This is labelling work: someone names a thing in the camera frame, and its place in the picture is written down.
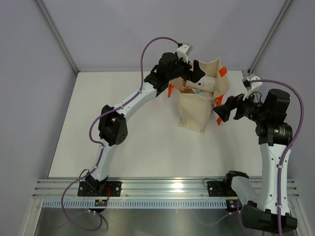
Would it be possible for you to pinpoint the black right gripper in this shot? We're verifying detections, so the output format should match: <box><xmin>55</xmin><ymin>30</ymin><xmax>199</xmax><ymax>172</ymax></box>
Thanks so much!
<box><xmin>214</xmin><ymin>88</ymin><xmax>269</xmax><ymax>123</ymax></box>

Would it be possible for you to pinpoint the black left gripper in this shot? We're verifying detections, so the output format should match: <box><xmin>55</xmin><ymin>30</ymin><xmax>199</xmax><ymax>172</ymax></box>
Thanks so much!
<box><xmin>166</xmin><ymin>54</ymin><xmax>204</xmax><ymax>83</ymax></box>

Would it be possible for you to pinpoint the clear square bottle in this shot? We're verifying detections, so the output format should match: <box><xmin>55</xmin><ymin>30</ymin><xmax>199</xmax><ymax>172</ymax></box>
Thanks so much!
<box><xmin>186</xmin><ymin>76</ymin><xmax>217</xmax><ymax>93</ymax></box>

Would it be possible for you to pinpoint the peach liquid clear bottle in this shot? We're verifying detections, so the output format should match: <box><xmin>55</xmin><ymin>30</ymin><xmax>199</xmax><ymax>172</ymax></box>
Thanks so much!
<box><xmin>180</xmin><ymin>85</ymin><xmax>195</xmax><ymax>94</ymax></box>

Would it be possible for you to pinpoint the canvas tote bag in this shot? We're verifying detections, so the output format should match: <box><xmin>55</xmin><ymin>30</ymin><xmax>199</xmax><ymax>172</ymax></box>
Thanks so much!
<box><xmin>168</xmin><ymin>58</ymin><xmax>230</xmax><ymax>133</ymax></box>

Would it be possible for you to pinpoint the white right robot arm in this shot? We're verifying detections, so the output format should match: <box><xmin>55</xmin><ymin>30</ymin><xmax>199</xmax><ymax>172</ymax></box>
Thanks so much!
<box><xmin>214</xmin><ymin>89</ymin><xmax>298</xmax><ymax>235</ymax></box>

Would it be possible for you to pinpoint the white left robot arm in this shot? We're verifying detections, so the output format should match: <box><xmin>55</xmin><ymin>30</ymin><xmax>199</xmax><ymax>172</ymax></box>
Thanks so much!
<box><xmin>78</xmin><ymin>52</ymin><xmax>205</xmax><ymax>197</ymax></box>

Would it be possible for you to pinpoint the right controller board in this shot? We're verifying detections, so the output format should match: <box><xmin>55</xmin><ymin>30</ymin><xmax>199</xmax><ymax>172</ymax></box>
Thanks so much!
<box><xmin>225</xmin><ymin>199</ymin><xmax>243</xmax><ymax>212</ymax></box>

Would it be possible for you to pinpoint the controller board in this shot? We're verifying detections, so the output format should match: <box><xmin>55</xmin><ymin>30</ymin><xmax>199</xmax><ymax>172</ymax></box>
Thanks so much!
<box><xmin>225</xmin><ymin>199</ymin><xmax>243</xmax><ymax>212</ymax></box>
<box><xmin>94</xmin><ymin>199</ymin><xmax>108</xmax><ymax>207</ymax></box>

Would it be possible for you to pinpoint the left controller board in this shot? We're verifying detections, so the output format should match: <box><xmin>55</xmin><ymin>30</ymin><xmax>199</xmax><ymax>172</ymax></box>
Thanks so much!
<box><xmin>94</xmin><ymin>199</ymin><xmax>108</xmax><ymax>207</ymax></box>

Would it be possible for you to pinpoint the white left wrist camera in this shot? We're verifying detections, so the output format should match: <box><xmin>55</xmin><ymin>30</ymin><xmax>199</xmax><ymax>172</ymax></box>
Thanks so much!
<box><xmin>176</xmin><ymin>43</ymin><xmax>193</xmax><ymax>63</ymax></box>

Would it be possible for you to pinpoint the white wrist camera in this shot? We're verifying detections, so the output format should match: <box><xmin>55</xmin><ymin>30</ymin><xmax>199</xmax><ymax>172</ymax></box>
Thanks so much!
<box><xmin>176</xmin><ymin>43</ymin><xmax>193</xmax><ymax>63</ymax></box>
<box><xmin>243</xmin><ymin>75</ymin><xmax>262</xmax><ymax>101</ymax></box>

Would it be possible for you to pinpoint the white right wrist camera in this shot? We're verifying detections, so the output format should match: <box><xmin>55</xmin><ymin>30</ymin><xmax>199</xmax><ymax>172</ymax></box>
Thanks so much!
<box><xmin>243</xmin><ymin>75</ymin><xmax>262</xmax><ymax>101</ymax></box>

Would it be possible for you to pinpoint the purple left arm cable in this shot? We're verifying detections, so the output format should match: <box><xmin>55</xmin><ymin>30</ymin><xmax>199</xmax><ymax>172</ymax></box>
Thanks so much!
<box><xmin>60</xmin><ymin>36</ymin><xmax>180</xmax><ymax>233</ymax></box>

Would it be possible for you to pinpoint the aluminium frame post right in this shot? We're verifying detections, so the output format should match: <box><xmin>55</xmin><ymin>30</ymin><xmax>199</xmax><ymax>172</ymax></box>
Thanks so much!
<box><xmin>247</xmin><ymin>0</ymin><xmax>294</xmax><ymax>74</ymax></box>

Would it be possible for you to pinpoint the aluminium frame post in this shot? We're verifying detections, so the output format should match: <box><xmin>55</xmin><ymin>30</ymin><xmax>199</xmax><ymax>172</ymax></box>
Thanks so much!
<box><xmin>247</xmin><ymin>0</ymin><xmax>294</xmax><ymax>74</ymax></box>
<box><xmin>34</xmin><ymin>0</ymin><xmax>80</xmax><ymax>75</ymax></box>

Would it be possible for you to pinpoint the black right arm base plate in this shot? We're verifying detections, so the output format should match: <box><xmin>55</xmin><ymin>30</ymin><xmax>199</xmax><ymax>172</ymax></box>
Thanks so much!
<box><xmin>207</xmin><ymin>181</ymin><xmax>237</xmax><ymax>197</ymax></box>

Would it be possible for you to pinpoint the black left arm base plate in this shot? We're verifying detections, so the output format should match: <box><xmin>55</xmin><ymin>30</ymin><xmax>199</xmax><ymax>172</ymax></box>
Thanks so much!
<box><xmin>77</xmin><ymin>181</ymin><xmax>122</xmax><ymax>197</ymax></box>

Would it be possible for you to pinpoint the aluminium frame post left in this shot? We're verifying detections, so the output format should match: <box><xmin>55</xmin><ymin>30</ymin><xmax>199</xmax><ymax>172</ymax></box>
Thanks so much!
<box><xmin>34</xmin><ymin>0</ymin><xmax>80</xmax><ymax>75</ymax></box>

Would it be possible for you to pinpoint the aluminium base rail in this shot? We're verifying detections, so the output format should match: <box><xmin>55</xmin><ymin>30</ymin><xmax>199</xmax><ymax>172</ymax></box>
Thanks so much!
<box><xmin>31</xmin><ymin>177</ymin><xmax>300</xmax><ymax>199</ymax></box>

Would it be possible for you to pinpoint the white slotted cable duct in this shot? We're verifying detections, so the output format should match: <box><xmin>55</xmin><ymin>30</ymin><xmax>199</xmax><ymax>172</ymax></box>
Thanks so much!
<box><xmin>43</xmin><ymin>199</ymin><xmax>226</xmax><ymax>209</ymax></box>

